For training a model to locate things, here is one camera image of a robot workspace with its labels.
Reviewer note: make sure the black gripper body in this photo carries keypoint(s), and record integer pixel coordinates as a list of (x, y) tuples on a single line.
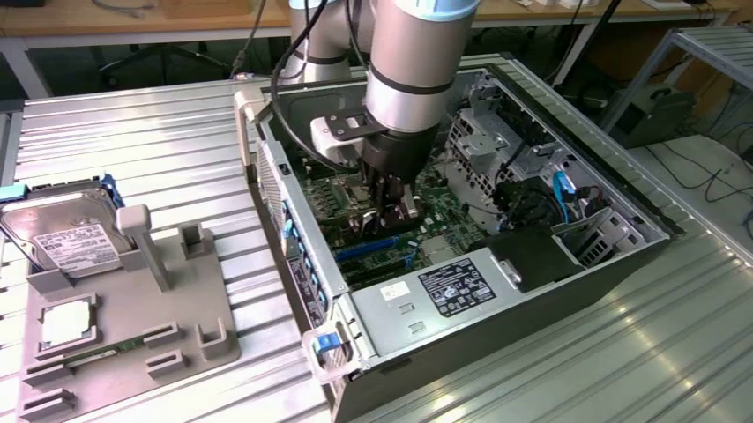
[(397, 154)]

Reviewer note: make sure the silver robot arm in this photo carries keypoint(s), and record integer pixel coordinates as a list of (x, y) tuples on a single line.
[(412, 44)]

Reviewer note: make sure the blue expansion slot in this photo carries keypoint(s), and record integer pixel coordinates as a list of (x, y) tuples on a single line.
[(368, 249)]

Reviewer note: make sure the CPU socket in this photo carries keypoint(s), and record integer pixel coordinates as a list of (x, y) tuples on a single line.
[(354, 191)]

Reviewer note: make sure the green motherboard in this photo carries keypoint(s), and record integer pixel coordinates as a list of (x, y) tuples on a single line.
[(330, 194)]

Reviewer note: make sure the silver chipset heatsink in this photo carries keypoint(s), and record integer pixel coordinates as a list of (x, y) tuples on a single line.
[(438, 249)]

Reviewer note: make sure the perforated metal drive cage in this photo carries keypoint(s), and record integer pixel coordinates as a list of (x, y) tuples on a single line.
[(488, 141)]

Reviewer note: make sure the black plastic shroud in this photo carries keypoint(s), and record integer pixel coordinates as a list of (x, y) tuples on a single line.
[(529, 260)]

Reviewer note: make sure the grey power supply with label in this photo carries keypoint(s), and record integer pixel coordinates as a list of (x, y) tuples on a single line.
[(400, 317)]

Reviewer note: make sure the open black PC case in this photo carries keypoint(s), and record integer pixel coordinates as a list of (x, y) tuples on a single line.
[(529, 317)]

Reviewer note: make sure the blue case latch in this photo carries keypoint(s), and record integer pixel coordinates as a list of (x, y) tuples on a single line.
[(328, 343)]

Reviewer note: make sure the metal disk bay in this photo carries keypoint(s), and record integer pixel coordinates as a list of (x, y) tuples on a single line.
[(595, 247)]

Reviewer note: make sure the black star base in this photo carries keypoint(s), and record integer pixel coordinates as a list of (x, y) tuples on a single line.
[(171, 55)]

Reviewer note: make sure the black box under desk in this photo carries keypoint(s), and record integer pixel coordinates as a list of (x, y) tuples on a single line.
[(659, 119)]

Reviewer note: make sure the grey plastic parts rack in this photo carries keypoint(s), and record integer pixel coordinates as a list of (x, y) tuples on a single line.
[(118, 317)]

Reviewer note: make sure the hard disk with blue carrier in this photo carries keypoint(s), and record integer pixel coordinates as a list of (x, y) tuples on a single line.
[(65, 238)]

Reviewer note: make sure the green RAM stick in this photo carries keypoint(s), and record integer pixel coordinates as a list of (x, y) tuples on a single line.
[(111, 350)]

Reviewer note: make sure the metal slat shelf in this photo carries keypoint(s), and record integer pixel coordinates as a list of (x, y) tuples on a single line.
[(717, 48)]

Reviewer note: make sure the silver CPU chip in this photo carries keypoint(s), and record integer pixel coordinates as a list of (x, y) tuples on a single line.
[(65, 324)]

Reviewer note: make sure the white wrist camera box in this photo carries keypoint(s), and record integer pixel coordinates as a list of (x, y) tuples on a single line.
[(330, 145)]

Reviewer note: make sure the wooden desk with white frame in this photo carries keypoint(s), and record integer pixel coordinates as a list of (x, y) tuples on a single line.
[(147, 20)]

